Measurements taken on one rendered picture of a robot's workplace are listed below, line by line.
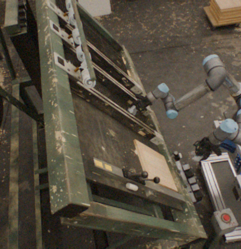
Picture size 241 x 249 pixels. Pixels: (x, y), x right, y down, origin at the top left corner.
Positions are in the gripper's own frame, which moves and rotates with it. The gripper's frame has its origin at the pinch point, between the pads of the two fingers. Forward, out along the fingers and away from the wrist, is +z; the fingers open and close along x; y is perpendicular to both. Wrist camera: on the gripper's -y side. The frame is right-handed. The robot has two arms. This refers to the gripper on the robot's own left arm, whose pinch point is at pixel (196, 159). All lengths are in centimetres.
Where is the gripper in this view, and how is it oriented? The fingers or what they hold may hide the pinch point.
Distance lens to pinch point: 165.4
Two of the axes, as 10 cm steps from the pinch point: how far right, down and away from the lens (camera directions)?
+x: 0.8, 7.8, -6.3
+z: -3.7, 6.1, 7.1
